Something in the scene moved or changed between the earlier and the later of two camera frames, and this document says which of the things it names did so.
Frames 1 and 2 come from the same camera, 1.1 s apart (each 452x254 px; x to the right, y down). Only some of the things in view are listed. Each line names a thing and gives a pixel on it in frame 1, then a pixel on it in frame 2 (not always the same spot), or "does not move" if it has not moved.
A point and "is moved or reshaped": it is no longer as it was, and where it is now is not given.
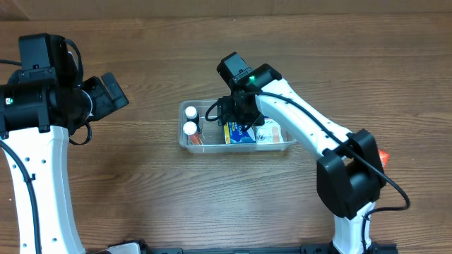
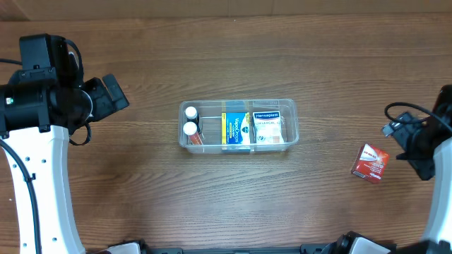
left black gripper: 102,97 does not move
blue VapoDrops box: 235,134 is moved or reshaped
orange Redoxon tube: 190,128 does not move
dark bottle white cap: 192,116 does not move
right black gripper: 224,109 → 402,132
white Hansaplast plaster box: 269,132 does not move
